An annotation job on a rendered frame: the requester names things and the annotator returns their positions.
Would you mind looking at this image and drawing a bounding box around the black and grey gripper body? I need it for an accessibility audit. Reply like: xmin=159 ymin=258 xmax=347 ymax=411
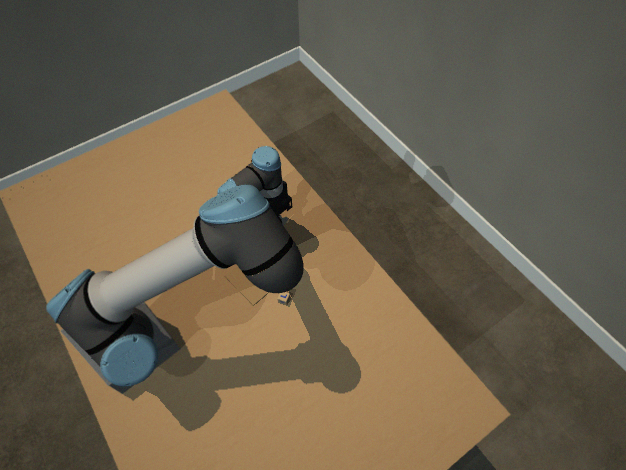
xmin=264 ymin=180 xmax=292 ymax=217

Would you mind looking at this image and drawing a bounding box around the tan letter block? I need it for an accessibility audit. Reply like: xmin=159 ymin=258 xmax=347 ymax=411
xmin=277 ymin=292 xmax=290 ymax=305

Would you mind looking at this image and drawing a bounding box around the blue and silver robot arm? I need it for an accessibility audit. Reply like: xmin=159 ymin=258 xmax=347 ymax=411
xmin=46 ymin=146 xmax=304 ymax=386

